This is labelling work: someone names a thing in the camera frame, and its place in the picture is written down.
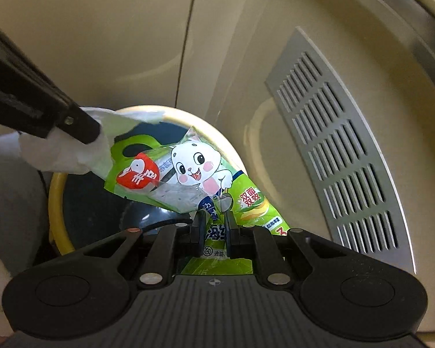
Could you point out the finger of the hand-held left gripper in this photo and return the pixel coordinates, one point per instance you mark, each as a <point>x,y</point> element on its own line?
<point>29,105</point>

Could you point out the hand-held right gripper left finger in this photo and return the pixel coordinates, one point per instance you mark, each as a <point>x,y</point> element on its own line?
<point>197,234</point>

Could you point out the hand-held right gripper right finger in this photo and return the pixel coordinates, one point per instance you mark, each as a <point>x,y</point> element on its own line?
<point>231,237</point>

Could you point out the white paper tissue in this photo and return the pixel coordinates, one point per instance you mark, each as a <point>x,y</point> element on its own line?
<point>50,154</point>

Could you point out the green cartoon cat packaging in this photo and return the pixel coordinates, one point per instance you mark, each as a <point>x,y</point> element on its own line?
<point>188,174</point>

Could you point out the cream round trash bin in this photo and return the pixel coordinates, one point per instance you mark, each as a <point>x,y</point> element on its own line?
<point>90,203</point>

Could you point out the beige plain cabinet door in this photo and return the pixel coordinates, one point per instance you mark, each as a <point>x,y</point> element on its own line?
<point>94,25</point>

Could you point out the grey metal vent grille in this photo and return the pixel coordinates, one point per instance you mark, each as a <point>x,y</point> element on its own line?
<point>348,166</point>

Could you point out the beige vented cabinet door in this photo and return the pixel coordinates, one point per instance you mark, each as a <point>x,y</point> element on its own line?
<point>239,61</point>

